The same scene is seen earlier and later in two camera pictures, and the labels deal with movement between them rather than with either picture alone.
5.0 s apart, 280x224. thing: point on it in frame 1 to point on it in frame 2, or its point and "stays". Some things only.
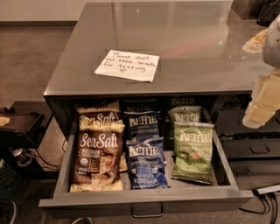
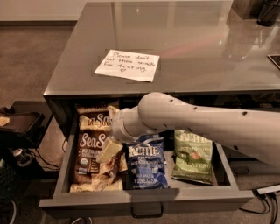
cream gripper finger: x=257 y=115 to x=110 y=149
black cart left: x=22 y=129 stays
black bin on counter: x=269 y=11 stays
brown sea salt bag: x=97 y=163 stays
